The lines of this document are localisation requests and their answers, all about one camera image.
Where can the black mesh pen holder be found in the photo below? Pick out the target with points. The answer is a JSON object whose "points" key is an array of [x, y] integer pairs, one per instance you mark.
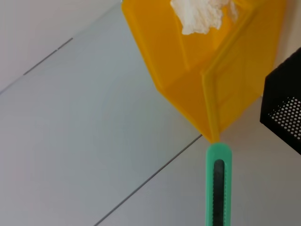
{"points": [[277, 94]]}

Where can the green white utility knife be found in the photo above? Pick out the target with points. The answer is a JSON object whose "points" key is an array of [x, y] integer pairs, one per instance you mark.
{"points": [[210, 188]]}

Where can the white paper ball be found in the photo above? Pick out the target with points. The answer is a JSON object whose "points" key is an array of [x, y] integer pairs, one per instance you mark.
{"points": [[200, 16]]}

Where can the yellow plastic bin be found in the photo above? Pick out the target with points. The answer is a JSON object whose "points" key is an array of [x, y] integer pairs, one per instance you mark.
{"points": [[235, 82]]}

